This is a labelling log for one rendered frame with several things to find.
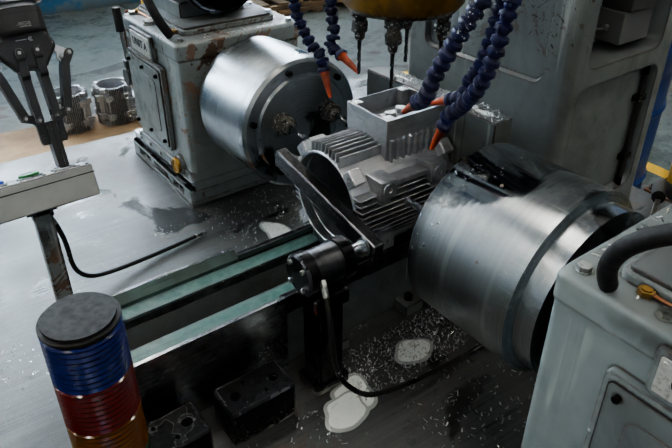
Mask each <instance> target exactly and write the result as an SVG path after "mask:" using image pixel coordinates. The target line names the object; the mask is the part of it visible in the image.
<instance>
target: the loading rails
mask: <svg viewBox="0 0 672 448"><path fill-rule="evenodd" d="M410 239H411V236H409V237H407V236H406V235H404V234H403V233H402V234H400V235H397V236H395V237H394V246H392V247H389V248H387V249H385V250H383V252H382V256H381V258H379V259H377V260H375V261H372V262H371V261H370V260H369V259H368V258H367V257H366V256H365V257H363V258H361V257H360V256H359V257H357V258H358V268H357V272H356V274H355V275H353V276H351V277H349V278H346V279H344V280H342V281H343V282H344V283H345V284H346V285H348V286H349V287H350V295H349V301H348V302H346V303H344V304H343V332H345V331H347V330H349V329H351V328H353V327H355V326H357V325H359V324H361V323H363V322H365V321H367V320H368V319H370V318H372V317H374V316H376V315H378V314H380V313H382V312H384V311H386V310H388V309H390V308H392V307H394V308H396V309H397V310H398V311H399V312H401V313H402V314H403V315H404V316H408V315H410V314H412V313H413V312H415V311H417V310H419V309H421V308H422V306H423V300H422V299H421V298H420V297H419V296H418V295H417V294H416V293H415V291H414V290H413V288H412V286H411V283H410V280H409V275H408V251H409V244H410ZM321 243H322V242H321ZM321 243H320V240H319V239H317V237H316V235H314V234H313V227H312V225H311V223H309V224H307V225H304V226H301V227H299V228H296V229H294V230H291V231H289V232H286V233H284V234H281V235H279V236H276V237H274V238H271V239H269V240H266V241H264V242H261V243H258V244H256V245H253V246H251V247H248V248H246V249H243V250H241V251H238V252H236V253H235V251H234V249H233V248H232V247H231V248H229V249H226V250H224V251H221V252H219V253H216V254H213V255H211V256H208V257H206V258H203V259H201V260H198V261H195V262H193V263H190V264H188V265H185V266H183V267H180V268H177V269H175V270H172V271H170V272H167V273H165V274H162V275H159V276H157V277H154V278H152V279H149V280H147V281H144V282H141V283H139V284H136V285H134V286H131V287H129V288H126V289H123V290H121V291H118V292H116V293H113V294H111V295H110V296H112V297H113V298H115V299H116V300H117V301H118V302H119V304H120V307H121V311H122V317H123V320H124V325H125V329H126V334H127V339H128V343H129V348H130V352H131V357H132V361H133V366H134V370H135V375H136V379H137V384H138V389H139V393H140V397H141V402H142V406H143V411H144V416H145V420H146V424H148V423H150V422H152V421H154V420H156V419H158V418H161V417H163V416H165V415H167V414H168V413H170V412H171V411H173V410H175V409H177V408H179V407H181V406H183V405H185V404H187V403H189V402H192V403H193V405H194V406H195V407H196V409H197V410H198V412H201V411H203V410H205V409H207V408H209V407H211V406H212V405H214V400H213V393H214V390H215V389H217V388H219V387H221V386H223V385H225V384H226V383H228V382H230V381H233V380H235V379H237V378H239V377H241V376H243V375H245V374H246V373H248V372H250V371H252V370H254V369H256V368H258V367H260V366H262V365H264V364H266V363H268V362H270V361H272V360H275V361H276V362H277V364H278V365H279V366H280V367H281V368H282V369H283V368H285V367H287V366H289V360H291V359H293V358H295V357H297V356H299V355H301V354H303V353H305V344H304V314H303V305H302V304H301V303H300V302H299V301H298V300H297V299H296V289H295V287H294V286H293V284H292V283H289V282H288V278H289V275H288V272H287V259H288V256H289V255H290V254H292V253H294V252H297V251H299V250H307V249H309V248H312V247H314V246H316V245H319V244H321Z"/></svg>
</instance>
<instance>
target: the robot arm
mask: <svg viewBox="0 0 672 448"><path fill-rule="evenodd" d="M40 1H41V0H0V61H1V62H2V63H3V64H5V65H6V66H7V67H9V68H10V69H11V70H12V71H14V72H15V73H17V75H18V78H19V80H20V82H21V86H22V89H23V92H24V95H25V98H26V101H27V104H28V107H29V110H30V113H31V115H28V113H27V112H26V110H25V108H24V107H23V105H22V104H21V102H20V100H19V99H18V97H17V96H16V94H15V92H14V91H13V89H12V88H11V86H10V84H9V83H8V81H7V80H6V78H5V77H4V75H3V74H2V73H1V71H2V67H1V65H0V91H1V92H2V94H3V95H4V97H5V99H6V100H7V102H8V103H9V105H10V106H11V108H12V110H13V111H14V113H15V114H16V116H17V117H18V119H19V121H20V122H21V123H27V124H33V125H34V126H35V127H36V130H37V133H38V136H39V139H40V142H41V144H42V145H44V146H45V145H49V147H50V150H51V153H52V156H53V159H54V162H55V165H56V166H57V167H62V166H64V165H69V160H68V157H67V154H66V151H65V148H64V145H63V142H62V141H65V140H68V135H67V132H66V128H65V125H64V122H63V118H64V117H65V116H66V115H67V114H69V113H71V112H72V111H73V105H72V89H71V72H70V62H71V59H72V56H73V50H72V49H71V48H64V47H61V46H59V45H56V44H55V41H54V40H53V39H52V38H51V36H50V35H49V33H48V31H47V27H46V24H45V21H44V18H43V15H42V11H41V8H40V6H39V5H35V4H36V3H39V2H40ZM53 51H54V52H55V54H56V59H57V60H58V61H59V81H60V97H61V108H60V107H59V104H58V101H57V98H56V95H55V92H54V89H53V86H52V83H51V79H50V76H49V71H48V68H47V66H48V64H49V62H50V59H51V57H52V54H53ZM30 71H35V72H36V75H37V77H38V79H39V82H40V86H41V89H42V92H43V95H44V98H45V101H46V104H47V107H48V110H49V113H50V116H51V118H52V120H50V121H47V122H44V117H43V114H42V111H41V108H40V105H39V102H38V98H37V95H36V92H35V89H34V86H33V83H32V80H31V75H30Z"/></svg>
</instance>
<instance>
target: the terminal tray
mask: <svg viewBox="0 0 672 448"><path fill-rule="evenodd" d="M402 87H404V88H406V89H401V88H402ZM416 93H418V91H416V90H414V89H412V88H410V87H407V86H405V85H403V86H399V87H396V88H392V89H389V90H385V91H381V92H378V93H374V94H371V95H367V96H364V97H360V98H356V99H353V100H349V101H347V124H348V129H350V128H353V129H354V128H356V130H357V129H359V131H361V130H363V132H366V135H368V134H370V138H371V137H373V138H374V141H376V140H377V145H379V144H381V155H382V157H383V158H384V160H385V161H386V162H387V161H389V162H390V163H393V159H395V160H396V161H399V157H401V158H403V159H404V158H405V155H408V156H409V157H410V156H411V153H414V154H417V151H418V150H419V151H420V152H423V149H424V148H425V149H426V150H429V147H430V145H431V142H432V139H433V137H434V134H435V132H436V129H437V127H436V122H437V121H438V120H439V119H440V113H441V112H442V111H443V110H445V109H446V105H438V106H431V105H430V106H429V107H428V108H423V110H420V111H416V110H413V111H411V112H409V113H406V114H402V109H403V108H404V107H405V106H406V105H407V104H408V103H409V99H410V97H411V96H412V95H414V94H416ZM356 100H359V101H360V102H359V103H357V102H355V101H356ZM386 116H391V118H386Z"/></svg>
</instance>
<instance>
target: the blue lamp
mask: <svg viewBox="0 0 672 448"><path fill-rule="evenodd" d="M38 340H39V338H38ZM39 343H40V346H41V350H42V352H43V356H44V359H45V362H46V365H47V368H48V372H49V375H50V378H51V381H52V384H53V385H54V387H55V388H56V389H58V390H59V391H61V392H63V393H66V394H70V395H88V394H93V393H97V392H100V391H102V390H105V389H107V388H109V387H110V386H112V385H114V384H115V383H116V382H118V381H119V380H120V379H121V378H122V377H123V376H124V375H125V374H126V372H127V371H128V369H129V367H130V364H131V359H132V358H131V352H130V348H129V343H128V339H127V334H126V329H125V325H124V320H123V317H122V313H121V318H120V321H119V323H118V325H117V326H116V327H115V328H114V329H113V330H112V331H111V332H110V333H109V334H108V335H106V336H105V337H104V338H102V339H101V340H99V341H97V343H95V344H93V345H90V346H88V347H84V348H80V349H76V348H75V349H59V348H53V347H50V346H47V345H45V344H44V343H42V342H41V341H40V340H39Z"/></svg>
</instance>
